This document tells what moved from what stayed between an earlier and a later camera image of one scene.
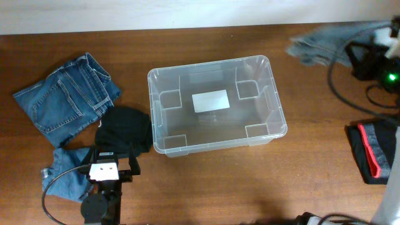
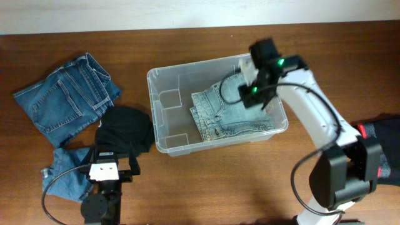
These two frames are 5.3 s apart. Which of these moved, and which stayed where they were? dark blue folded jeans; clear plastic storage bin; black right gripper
Moved: black right gripper
Stayed: clear plastic storage bin; dark blue folded jeans
